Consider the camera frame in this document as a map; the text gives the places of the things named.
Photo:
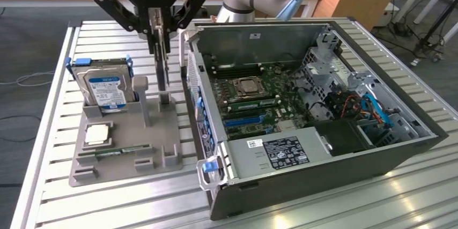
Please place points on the low-profile GPU card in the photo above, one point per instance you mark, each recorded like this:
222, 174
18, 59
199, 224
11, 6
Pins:
163, 73

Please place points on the hard disk in blue carrier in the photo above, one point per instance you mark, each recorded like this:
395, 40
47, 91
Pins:
103, 89

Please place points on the CPU in motherboard socket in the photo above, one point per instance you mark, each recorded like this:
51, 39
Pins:
233, 89

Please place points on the installed green RAM stick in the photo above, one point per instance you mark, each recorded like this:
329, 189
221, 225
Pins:
250, 105

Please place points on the silver metal drive cage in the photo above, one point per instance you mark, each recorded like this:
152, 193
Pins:
322, 70

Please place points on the grey plastic parts rack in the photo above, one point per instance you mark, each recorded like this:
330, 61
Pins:
124, 132

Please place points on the blue expansion slot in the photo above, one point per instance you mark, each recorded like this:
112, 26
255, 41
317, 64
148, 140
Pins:
243, 121

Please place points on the loose silver CPU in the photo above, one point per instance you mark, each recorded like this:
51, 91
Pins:
96, 135

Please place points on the silver chipset heatsink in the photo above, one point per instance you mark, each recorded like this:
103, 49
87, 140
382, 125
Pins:
287, 125

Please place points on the loose green RAM stick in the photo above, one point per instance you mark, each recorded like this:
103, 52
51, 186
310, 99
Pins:
114, 151

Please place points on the white device with red dot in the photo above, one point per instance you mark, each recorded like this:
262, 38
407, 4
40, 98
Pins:
387, 17

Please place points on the grey power supply with label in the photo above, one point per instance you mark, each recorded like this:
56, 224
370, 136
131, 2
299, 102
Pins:
243, 159

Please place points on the blue case latch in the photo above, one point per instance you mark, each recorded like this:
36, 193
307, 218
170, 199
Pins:
209, 166

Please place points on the black wheeled stand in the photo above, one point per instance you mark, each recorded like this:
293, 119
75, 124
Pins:
427, 38

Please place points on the open black PC case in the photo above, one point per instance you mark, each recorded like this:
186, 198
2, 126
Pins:
303, 186

